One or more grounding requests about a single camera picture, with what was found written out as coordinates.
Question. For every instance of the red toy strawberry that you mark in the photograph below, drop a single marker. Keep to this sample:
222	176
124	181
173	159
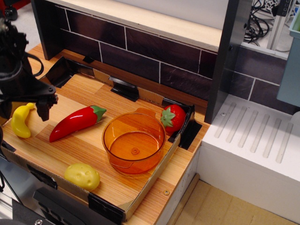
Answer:
172	118

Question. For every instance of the orange transparent plastic pot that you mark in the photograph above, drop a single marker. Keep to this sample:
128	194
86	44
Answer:
134	141

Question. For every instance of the yellow toy banana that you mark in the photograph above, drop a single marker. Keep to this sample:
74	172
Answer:
18	120

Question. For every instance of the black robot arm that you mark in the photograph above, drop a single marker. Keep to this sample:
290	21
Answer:
13	43

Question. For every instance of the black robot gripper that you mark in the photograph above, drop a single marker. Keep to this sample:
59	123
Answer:
19	84

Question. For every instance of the red toy chili pepper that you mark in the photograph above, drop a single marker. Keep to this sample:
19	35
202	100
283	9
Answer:
78	120

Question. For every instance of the grey-blue plastic bin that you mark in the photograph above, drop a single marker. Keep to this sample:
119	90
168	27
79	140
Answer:
289	90

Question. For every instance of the white toy sink drainboard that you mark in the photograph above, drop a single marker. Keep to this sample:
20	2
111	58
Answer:
253	153

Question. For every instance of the black caster wheel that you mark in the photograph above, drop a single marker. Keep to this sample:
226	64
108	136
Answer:
10	13

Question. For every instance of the black equipment at bottom left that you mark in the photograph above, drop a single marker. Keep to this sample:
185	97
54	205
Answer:
38	191

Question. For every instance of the dark grey shelf frame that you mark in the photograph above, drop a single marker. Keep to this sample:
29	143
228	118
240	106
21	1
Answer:
186	62

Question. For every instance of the yellow toy potato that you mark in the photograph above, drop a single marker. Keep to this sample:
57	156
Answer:
82	175

